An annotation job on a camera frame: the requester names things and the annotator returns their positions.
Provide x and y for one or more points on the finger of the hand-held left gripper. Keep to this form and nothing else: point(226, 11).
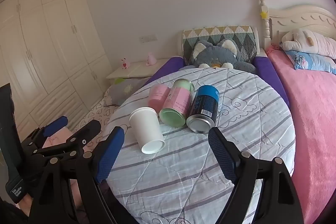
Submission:
point(88, 132)
point(55, 123)

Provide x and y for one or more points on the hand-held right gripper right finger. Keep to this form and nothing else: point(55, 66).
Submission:
point(223, 155)

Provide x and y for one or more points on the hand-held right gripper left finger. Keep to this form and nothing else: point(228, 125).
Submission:
point(109, 155)

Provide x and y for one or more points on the white cup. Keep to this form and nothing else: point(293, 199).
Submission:
point(145, 127)

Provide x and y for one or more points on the pink cup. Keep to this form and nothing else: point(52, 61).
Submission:
point(157, 95)

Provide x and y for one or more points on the pink cloth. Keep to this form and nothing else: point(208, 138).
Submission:
point(56, 141)

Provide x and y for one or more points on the heart print bedsheet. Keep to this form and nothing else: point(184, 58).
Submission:
point(102, 113)

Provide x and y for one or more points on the blue can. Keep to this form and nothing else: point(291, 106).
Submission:
point(204, 103)

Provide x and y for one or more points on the grey sun print cushion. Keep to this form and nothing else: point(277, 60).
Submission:
point(123, 88)

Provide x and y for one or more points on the pink and green canister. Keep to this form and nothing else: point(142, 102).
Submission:
point(177, 100)

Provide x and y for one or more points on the pink and white toy figure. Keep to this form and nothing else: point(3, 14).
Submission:
point(125, 64)

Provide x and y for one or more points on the cream nightstand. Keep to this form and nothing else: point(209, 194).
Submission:
point(136, 70)

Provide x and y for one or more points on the cream wardrobe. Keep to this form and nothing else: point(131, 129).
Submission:
point(52, 43)

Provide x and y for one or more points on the pink blanket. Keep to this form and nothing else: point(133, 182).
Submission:
point(309, 121)

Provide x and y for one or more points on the pink rabbit toy figure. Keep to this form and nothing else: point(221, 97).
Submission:
point(151, 59)

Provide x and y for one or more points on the purple bed bumper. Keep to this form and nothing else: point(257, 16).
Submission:
point(265, 66)
point(168, 66)

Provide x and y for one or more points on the grey cat plush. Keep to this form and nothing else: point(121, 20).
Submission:
point(210, 56)

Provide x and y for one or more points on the diamond pattern quilted cushion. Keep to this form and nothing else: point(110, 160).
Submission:
point(244, 37)

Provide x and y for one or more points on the blue printed pillow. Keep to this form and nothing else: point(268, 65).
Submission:
point(309, 61)

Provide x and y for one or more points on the white plush animal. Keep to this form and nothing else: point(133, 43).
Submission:
point(302, 40)

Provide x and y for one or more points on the yellow star sticker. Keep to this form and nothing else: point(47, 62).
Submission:
point(263, 14)

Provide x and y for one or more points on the cream wooden headboard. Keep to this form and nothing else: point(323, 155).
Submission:
point(294, 16)

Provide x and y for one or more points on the white wall socket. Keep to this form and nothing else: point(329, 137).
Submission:
point(148, 38)

